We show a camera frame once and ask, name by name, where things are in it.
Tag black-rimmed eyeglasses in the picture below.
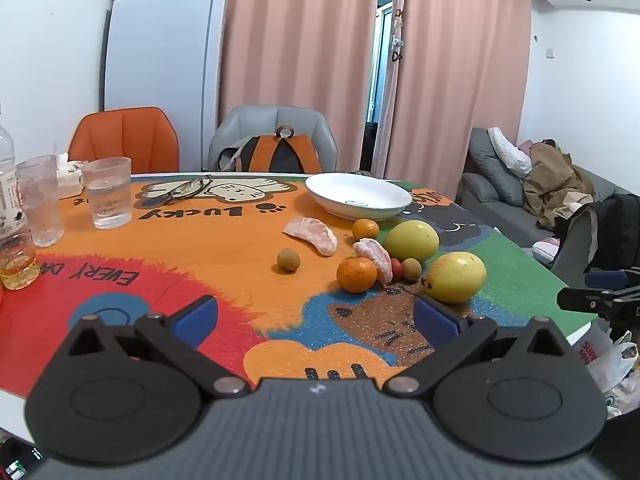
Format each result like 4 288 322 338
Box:
157 174 215 206

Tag white pillow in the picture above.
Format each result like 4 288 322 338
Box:
487 126 533 178

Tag glass cup with water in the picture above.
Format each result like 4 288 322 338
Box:
81 156 133 230

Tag orange and grey backpack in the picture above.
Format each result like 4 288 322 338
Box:
217 125 323 175

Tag narrow pink curtain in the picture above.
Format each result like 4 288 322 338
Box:
385 0 532 201

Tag green-yellow pear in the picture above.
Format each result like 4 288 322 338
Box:
382 220 441 263

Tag ribbed empty glass cup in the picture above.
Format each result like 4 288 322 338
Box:
15 155 66 248

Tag white printed plastic bag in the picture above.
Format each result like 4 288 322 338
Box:
580 325 640 411

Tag black cloth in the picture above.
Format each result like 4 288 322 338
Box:
565 192 640 281

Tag brown coat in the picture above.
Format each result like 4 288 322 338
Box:
522 140 596 228

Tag grey sofa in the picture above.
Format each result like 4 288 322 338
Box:
457 127 640 261

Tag large orange tangerine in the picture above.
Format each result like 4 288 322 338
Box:
336 256 378 294

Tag wide pink curtain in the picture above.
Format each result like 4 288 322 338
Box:
210 0 378 176

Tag tissue pack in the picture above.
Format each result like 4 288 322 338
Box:
55 152 91 198

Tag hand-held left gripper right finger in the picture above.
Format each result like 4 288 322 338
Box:
383 295 577 398

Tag orange padded chair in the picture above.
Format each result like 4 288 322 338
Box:
67 106 180 175

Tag small orange tangerine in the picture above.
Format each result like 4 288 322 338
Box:
352 218 381 242

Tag peeled pomelo segment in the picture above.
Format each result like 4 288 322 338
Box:
353 238 393 286
282 216 338 257

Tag white ceramic bowl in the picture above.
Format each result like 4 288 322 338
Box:
305 172 413 222

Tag clear plastic drink bottle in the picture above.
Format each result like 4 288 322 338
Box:
0 105 41 291

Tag pink slippers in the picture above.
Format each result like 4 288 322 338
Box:
531 237 561 263

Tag sliding glass door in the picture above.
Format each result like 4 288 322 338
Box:
367 0 408 171

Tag grey padded chair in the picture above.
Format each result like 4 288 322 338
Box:
552 205 601 283
209 105 338 173

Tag colourful printed table mat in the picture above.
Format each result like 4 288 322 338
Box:
0 172 598 396

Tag white refrigerator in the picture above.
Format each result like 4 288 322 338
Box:
102 0 227 173

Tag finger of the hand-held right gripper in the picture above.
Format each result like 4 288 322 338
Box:
584 269 640 292
556 285 640 317

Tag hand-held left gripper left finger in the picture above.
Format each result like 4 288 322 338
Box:
64 296 252 400

